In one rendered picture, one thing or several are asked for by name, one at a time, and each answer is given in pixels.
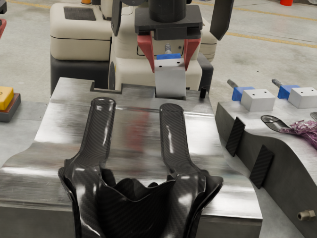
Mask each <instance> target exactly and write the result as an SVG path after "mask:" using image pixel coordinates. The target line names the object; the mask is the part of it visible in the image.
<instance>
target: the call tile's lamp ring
mask: <svg viewBox="0 0 317 238"><path fill-rule="evenodd" d="M14 95H15V96H14V98H13V99H12V101H11V102H10V104H9V106H8V107H7V109H6V110H0V112H4V113H9V111H10V110H11V108H12V106H13V105H14V103H15V101H16V100H17V98H18V96H19V95H20V93H14Z"/></svg>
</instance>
